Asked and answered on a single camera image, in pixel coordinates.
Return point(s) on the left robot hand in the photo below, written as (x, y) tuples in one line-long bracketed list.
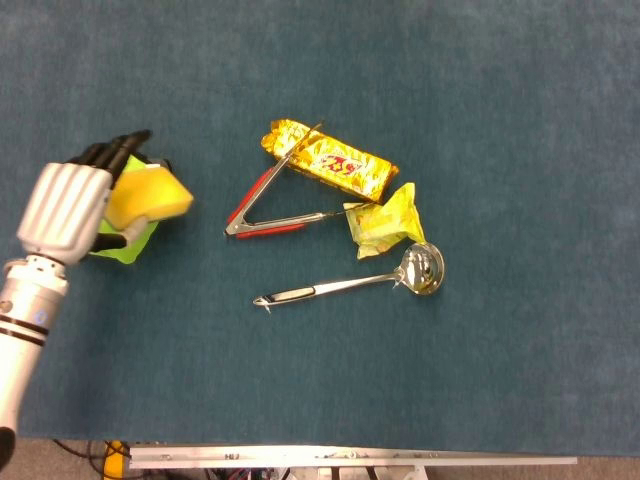
[(65, 210)]

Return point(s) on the green microfibre cloth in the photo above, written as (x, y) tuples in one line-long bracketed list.
[(125, 250)]

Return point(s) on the yellow sponge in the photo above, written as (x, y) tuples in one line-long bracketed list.
[(150, 195)]

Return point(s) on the gold foil snack bar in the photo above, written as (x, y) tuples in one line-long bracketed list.
[(340, 165)]

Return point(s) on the yellow-green snack packet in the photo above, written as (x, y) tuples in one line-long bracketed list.
[(385, 225)]

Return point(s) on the steel ladle black grip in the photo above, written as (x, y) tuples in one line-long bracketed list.
[(425, 270)]

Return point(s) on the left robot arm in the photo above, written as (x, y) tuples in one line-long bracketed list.
[(25, 320)]

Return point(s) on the blue carpet table cover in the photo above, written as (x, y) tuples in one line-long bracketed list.
[(450, 75)]

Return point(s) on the aluminium frame rail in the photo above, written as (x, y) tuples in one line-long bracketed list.
[(350, 456)]

